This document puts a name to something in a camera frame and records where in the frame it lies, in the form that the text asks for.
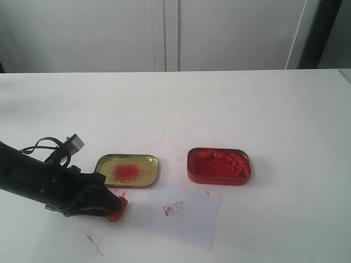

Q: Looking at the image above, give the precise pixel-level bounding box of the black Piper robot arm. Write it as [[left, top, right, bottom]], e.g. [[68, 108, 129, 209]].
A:
[[1, 143, 128, 222]]

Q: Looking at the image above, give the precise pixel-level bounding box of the red plastic stamp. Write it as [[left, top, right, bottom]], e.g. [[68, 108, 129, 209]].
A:
[[106, 197, 128, 222]]

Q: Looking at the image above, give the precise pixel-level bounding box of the red ink paste tin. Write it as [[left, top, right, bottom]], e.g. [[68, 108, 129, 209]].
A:
[[186, 147, 251, 186]]

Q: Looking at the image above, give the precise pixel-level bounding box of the white cabinet with doors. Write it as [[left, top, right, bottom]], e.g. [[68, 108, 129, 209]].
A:
[[1, 1, 318, 73]]

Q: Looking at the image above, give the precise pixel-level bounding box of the dark vertical post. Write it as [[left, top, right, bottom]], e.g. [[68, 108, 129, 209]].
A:
[[297, 0, 343, 70]]

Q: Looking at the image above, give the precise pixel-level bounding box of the gold metal tin lid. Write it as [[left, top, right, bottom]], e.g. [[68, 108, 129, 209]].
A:
[[95, 154, 159, 188]]

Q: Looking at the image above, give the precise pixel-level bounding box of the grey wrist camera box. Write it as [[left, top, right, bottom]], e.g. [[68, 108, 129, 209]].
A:
[[64, 134, 84, 156]]

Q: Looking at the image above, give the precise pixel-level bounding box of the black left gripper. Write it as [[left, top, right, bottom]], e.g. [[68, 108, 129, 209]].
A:
[[16, 156, 121, 217]]

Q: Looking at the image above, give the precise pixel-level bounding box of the white paper sheet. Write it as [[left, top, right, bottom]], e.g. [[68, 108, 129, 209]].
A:
[[135, 186, 221, 250]]

